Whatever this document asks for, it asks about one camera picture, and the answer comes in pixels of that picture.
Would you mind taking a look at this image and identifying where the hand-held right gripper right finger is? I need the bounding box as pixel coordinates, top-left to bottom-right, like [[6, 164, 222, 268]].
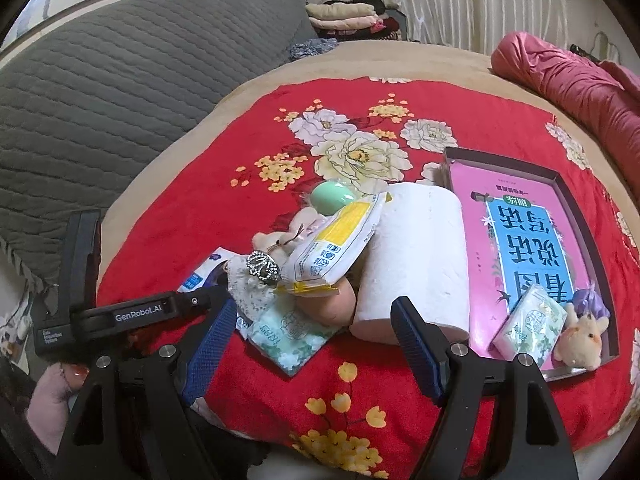
[[390, 296, 581, 480]]

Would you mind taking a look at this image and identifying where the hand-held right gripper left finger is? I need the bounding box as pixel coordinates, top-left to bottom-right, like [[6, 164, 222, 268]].
[[52, 297, 266, 480]]

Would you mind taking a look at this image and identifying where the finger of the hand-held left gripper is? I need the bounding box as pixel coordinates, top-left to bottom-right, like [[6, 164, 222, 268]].
[[175, 285, 233, 317]]

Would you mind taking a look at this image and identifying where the blue white tissue packet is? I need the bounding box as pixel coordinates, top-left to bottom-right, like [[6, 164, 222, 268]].
[[176, 247, 237, 294]]

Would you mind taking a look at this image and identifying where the white floral scrunchie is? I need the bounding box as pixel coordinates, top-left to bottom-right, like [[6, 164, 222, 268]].
[[222, 259, 282, 317]]

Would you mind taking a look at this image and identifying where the rhinestone hair clip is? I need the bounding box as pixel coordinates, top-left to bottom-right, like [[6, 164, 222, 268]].
[[246, 250, 281, 287]]

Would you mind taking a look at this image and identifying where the green tissue packet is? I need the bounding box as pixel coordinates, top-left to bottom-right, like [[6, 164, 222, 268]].
[[248, 292, 347, 377], [491, 284, 569, 367]]

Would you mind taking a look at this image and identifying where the peach round sponge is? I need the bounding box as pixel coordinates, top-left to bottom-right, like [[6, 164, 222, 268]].
[[299, 280, 357, 327]]

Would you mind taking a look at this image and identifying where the white toilet paper roll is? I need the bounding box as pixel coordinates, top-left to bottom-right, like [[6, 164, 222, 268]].
[[348, 182, 471, 346]]

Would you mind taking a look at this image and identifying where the cream plush rabbit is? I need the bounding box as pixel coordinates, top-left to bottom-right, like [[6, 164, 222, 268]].
[[252, 207, 322, 262], [552, 310, 612, 372]]

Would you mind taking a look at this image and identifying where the yellow wet wipes packet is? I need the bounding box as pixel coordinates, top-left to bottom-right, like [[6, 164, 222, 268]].
[[277, 192, 389, 294]]

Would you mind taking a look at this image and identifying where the green egg-shaped sponge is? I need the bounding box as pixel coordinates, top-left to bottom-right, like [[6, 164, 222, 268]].
[[311, 181, 354, 216]]

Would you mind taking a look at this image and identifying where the purple scrunchie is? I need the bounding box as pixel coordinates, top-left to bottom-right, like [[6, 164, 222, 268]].
[[570, 285, 609, 319]]

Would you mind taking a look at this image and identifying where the person's left hand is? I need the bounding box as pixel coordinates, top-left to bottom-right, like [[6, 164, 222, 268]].
[[25, 362, 91, 443]]

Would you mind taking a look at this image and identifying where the red floral blanket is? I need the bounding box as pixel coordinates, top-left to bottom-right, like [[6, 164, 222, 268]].
[[97, 76, 640, 466]]

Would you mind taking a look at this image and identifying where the pink book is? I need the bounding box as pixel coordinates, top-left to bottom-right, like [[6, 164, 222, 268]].
[[450, 160, 607, 363]]

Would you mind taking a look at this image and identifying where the grey quilted cover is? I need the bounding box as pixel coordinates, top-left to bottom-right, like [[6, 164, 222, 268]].
[[0, 0, 321, 291]]

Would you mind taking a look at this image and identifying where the blue patterned cloth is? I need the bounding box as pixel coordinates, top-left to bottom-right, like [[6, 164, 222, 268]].
[[287, 38, 342, 62]]

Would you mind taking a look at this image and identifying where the beige bed sheet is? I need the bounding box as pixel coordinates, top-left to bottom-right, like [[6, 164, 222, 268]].
[[95, 40, 640, 480]]

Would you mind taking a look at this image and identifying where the pink rolled quilt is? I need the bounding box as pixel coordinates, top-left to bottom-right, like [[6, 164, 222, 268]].
[[490, 31, 640, 186]]

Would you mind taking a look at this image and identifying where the pink folded garment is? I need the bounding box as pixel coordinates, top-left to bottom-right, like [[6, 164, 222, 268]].
[[309, 14, 383, 32]]

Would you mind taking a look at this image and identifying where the dark red garment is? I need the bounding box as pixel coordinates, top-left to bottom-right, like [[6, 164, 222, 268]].
[[372, 16, 405, 42]]

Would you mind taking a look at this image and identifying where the cream folded garment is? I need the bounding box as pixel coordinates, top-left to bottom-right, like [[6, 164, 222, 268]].
[[305, 2, 377, 20]]

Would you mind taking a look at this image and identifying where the white pleated curtain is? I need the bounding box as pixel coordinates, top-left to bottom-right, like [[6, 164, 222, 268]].
[[375, 0, 591, 56]]

